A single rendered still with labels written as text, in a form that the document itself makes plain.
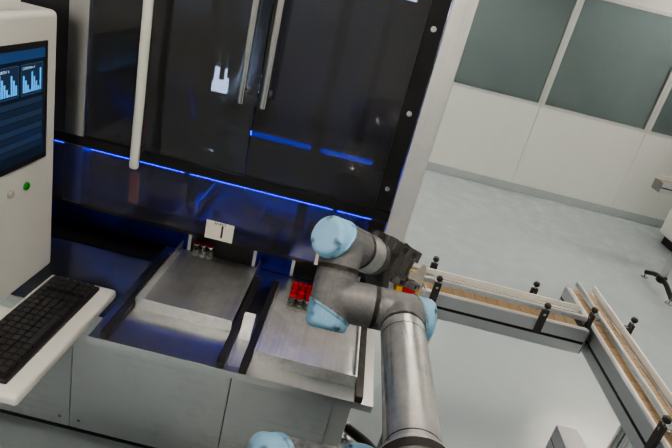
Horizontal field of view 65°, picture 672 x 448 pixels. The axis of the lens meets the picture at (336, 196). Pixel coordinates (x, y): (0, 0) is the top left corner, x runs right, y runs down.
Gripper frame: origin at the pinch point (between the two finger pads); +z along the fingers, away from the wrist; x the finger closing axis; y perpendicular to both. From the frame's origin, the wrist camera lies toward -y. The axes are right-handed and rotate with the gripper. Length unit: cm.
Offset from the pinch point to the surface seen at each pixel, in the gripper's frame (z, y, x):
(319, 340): 13.7, -25.6, 25.5
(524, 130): 441, 199, 204
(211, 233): -3, -15, 66
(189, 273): -3, -29, 68
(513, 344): 232, -11, 47
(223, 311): -2, -31, 48
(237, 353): -6.7, -35.3, 31.6
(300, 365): 1.1, -30.1, 18.3
